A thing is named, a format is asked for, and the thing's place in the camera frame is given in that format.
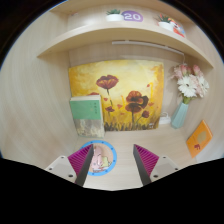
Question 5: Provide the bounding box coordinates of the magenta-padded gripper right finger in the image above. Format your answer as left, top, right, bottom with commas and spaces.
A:
132, 143, 181, 187

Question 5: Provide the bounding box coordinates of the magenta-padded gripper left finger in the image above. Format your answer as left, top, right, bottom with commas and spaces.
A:
44, 143, 95, 187

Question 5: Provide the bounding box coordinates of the pink computer mouse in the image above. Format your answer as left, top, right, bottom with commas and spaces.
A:
89, 146, 105, 173

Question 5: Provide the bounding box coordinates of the round blue-rimmed cartoon mouse pad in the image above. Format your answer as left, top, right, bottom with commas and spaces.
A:
79, 140, 118, 177

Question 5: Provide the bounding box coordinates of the green cover book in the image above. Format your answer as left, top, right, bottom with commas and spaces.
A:
69, 94, 106, 139

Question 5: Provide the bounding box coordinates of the teal faceted vase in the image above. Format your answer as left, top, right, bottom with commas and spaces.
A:
170, 100, 190, 130

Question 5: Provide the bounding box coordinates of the orange cover book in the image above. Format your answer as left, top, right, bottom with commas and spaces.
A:
185, 119, 214, 159

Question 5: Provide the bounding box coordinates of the yellow poppy flower painting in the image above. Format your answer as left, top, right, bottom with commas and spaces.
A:
68, 59, 165, 132

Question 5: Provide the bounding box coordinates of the pink and white flower bouquet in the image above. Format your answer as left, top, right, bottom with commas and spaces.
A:
171, 63, 210, 105

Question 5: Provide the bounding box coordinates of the white light bar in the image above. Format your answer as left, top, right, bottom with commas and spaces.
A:
111, 40, 185, 57

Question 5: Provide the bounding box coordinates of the wooden shelf with ornaments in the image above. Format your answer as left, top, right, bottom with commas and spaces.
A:
36, 0, 214, 69

